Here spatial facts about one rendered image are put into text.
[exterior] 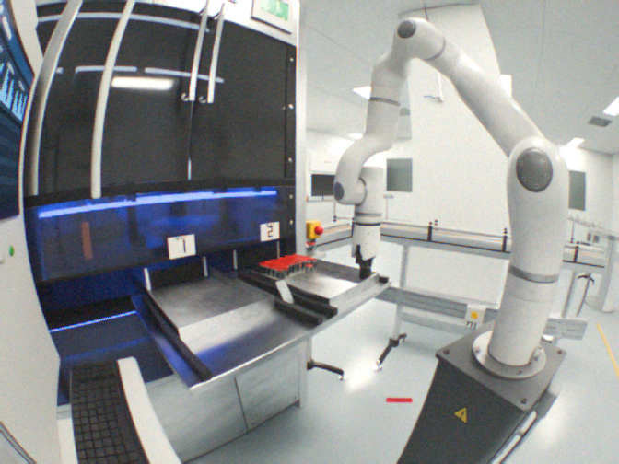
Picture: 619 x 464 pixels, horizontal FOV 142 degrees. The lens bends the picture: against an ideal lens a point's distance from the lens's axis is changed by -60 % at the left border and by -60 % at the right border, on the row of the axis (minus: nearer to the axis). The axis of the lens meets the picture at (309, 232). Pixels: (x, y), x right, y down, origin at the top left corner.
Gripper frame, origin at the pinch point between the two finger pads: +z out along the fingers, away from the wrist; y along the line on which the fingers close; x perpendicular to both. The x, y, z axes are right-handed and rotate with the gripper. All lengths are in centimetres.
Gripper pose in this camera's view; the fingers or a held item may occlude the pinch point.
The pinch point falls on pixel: (365, 272)
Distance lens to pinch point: 81.4
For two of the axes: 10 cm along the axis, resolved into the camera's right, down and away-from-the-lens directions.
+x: 7.5, 1.2, -6.5
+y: -6.7, 1.3, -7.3
